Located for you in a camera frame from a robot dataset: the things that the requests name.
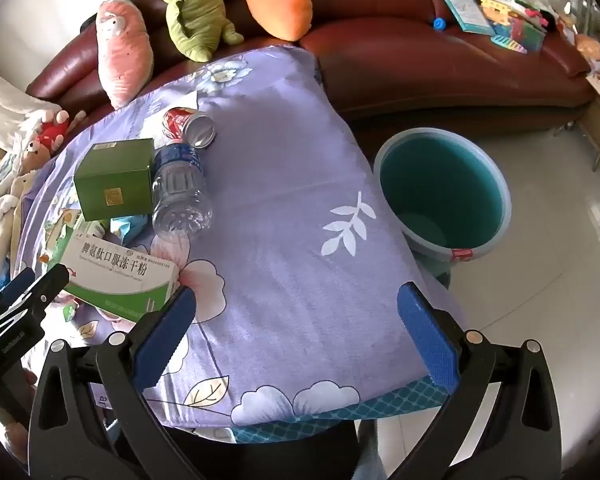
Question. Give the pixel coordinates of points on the dark red leather sofa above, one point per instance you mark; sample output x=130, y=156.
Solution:
x=430, y=75

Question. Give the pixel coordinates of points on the white rabbit plush toy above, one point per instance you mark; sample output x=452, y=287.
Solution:
x=2, y=220

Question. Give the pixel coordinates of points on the brown bear plush toy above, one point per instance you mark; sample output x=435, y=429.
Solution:
x=32, y=157

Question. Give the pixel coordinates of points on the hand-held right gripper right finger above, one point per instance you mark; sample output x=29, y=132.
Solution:
x=427, y=335

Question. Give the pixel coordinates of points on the green dinosaur plush toy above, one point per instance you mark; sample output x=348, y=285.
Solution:
x=195, y=15

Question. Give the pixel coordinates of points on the white green medicine box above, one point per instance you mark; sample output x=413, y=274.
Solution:
x=120, y=275

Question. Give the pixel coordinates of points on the pink plush toy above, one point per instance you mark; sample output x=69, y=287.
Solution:
x=122, y=55

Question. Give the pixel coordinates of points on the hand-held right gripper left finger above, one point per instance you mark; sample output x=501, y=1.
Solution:
x=165, y=340

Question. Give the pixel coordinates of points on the green white snack packet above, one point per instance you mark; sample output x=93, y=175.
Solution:
x=62, y=230

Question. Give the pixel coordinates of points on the purple floral cloth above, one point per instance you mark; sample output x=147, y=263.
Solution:
x=290, y=210

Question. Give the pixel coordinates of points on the clear plastic water bottle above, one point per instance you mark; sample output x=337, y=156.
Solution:
x=180, y=195

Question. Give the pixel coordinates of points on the green cardboard box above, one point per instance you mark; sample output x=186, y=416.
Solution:
x=115, y=180

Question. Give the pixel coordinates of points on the person's leg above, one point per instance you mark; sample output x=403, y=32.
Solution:
x=372, y=452

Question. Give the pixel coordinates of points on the small blue toy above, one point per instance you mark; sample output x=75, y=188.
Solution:
x=438, y=23

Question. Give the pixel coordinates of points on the pile of colourful toys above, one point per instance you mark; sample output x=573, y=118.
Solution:
x=517, y=20

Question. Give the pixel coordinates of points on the teal children's book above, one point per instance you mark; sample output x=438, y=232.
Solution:
x=462, y=10

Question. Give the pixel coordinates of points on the teal plastic bucket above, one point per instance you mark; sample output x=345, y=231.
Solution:
x=440, y=185

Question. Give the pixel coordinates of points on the orange carrot plush toy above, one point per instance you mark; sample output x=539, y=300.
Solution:
x=280, y=2

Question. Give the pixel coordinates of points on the cream blanket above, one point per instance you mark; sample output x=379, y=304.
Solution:
x=5, y=100

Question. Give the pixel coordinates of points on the light blue packet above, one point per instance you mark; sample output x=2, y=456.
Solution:
x=127, y=225

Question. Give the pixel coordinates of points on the person's left forearm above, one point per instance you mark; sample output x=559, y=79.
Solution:
x=15, y=432

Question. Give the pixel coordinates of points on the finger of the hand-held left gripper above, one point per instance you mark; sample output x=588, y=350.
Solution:
x=50, y=282
x=12, y=285

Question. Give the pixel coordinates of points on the dark grey low stool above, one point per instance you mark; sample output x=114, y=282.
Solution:
x=437, y=272

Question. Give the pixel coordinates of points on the red soda can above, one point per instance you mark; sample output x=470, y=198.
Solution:
x=185, y=125

